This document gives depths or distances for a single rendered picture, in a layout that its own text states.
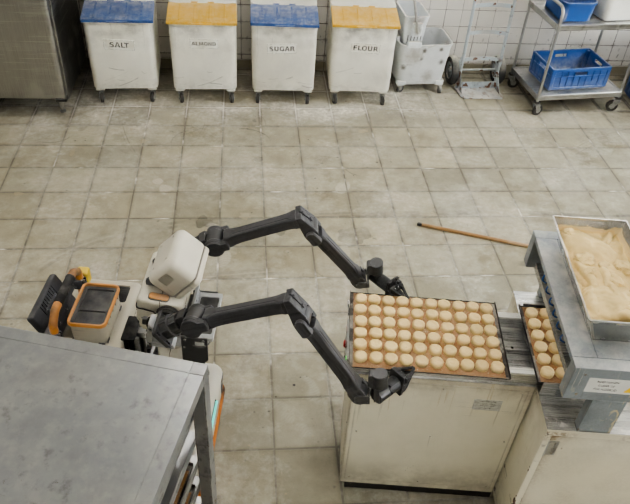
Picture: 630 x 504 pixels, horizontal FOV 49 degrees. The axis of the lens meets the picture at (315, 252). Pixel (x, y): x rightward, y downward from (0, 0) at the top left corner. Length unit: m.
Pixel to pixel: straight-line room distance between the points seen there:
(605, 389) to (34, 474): 1.85
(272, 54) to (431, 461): 3.68
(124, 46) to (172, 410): 4.71
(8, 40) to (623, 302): 4.58
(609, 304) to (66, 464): 1.83
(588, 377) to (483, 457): 0.82
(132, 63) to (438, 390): 4.00
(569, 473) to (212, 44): 4.14
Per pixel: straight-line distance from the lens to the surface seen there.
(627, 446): 2.87
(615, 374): 2.50
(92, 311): 2.83
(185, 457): 1.56
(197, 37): 5.73
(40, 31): 5.63
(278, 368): 3.75
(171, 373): 1.39
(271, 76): 5.88
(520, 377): 2.76
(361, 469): 3.19
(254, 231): 2.69
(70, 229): 4.74
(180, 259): 2.49
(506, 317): 2.93
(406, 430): 2.95
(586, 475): 2.99
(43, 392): 1.41
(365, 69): 5.91
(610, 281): 2.62
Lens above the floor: 2.88
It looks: 41 degrees down
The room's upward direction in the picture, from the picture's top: 4 degrees clockwise
